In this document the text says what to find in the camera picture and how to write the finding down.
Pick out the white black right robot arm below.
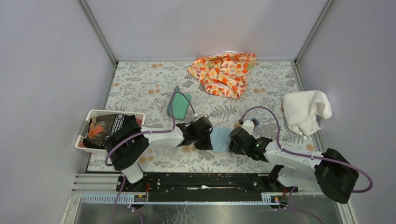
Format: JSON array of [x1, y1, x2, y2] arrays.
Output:
[[229, 127, 359, 204]]

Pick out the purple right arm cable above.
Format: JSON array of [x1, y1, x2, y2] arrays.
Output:
[[239, 106, 374, 224]]

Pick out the blue frame sunglasses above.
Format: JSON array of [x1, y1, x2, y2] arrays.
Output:
[[250, 118, 260, 127]]

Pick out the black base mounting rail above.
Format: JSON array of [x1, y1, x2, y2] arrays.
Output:
[[116, 172, 298, 203]]

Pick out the light blue cleaning cloth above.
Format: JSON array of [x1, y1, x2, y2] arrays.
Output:
[[210, 127, 232, 153]]

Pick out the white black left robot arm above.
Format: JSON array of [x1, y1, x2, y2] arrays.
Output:
[[103, 117, 213, 192]]

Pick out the floral grey tablecloth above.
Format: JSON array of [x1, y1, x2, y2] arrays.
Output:
[[105, 61, 316, 173]]

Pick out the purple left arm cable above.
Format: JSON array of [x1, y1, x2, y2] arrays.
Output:
[[104, 91, 198, 224]]

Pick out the white perforated plastic basket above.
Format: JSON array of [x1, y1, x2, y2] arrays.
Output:
[[75, 109, 146, 154]]

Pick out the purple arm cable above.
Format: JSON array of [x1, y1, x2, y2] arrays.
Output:
[[104, 91, 198, 224], [239, 106, 374, 224]]

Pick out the white towel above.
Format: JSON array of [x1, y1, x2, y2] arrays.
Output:
[[282, 91, 332, 139]]

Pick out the orange floral fabric bag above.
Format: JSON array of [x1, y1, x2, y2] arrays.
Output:
[[187, 51, 256, 99]]

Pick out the aluminium frame profile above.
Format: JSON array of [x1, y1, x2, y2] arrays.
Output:
[[62, 173, 357, 224]]

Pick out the dark blue glasses case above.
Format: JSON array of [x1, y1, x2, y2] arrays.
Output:
[[166, 93, 192, 120]]

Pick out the black pouch in basket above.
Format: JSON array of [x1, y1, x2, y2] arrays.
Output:
[[80, 113, 142, 149]]

